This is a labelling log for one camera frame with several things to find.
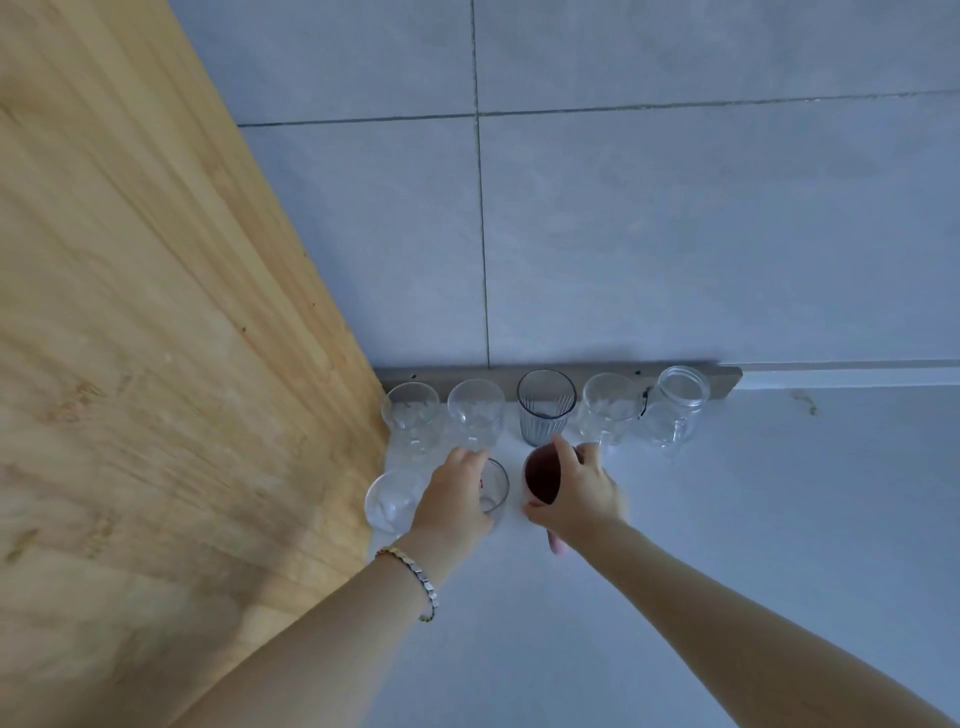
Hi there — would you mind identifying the person's left hand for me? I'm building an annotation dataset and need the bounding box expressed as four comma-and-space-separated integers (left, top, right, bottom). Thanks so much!
407, 447, 498, 585

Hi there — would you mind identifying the person's right hand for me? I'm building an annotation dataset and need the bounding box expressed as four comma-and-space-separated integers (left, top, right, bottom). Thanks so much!
519, 434, 631, 558

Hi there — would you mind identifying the clear glass red print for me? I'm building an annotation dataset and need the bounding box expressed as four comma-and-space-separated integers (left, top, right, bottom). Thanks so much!
476, 457, 513, 519

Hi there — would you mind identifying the pink ceramic mug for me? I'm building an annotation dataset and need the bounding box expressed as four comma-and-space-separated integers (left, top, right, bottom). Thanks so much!
522, 442, 583, 556

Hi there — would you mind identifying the clear glass mug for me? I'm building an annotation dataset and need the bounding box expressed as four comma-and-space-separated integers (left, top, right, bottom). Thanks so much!
577, 371, 646, 451

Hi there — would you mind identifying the dark grey ribbed glass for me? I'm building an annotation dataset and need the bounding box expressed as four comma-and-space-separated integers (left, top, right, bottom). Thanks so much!
515, 368, 579, 448

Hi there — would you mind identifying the clear jar glass with handle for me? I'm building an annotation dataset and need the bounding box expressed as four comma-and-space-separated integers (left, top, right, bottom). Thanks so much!
641, 364, 712, 455

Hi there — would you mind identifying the person's right forearm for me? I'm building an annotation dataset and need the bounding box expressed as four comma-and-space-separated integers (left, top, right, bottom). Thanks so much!
577, 521, 960, 728

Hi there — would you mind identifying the person's left forearm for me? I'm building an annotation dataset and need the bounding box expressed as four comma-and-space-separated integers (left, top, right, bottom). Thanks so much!
168, 551, 444, 728

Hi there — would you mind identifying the white table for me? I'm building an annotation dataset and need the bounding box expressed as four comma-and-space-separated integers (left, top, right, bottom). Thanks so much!
359, 374, 960, 728

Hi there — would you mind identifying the wooden cutting board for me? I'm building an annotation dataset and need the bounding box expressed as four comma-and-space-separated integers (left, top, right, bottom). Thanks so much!
0, 0, 391, 728

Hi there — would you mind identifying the silver bracelet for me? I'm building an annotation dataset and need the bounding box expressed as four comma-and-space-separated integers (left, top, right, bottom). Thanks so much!
373, 545, 441, 624

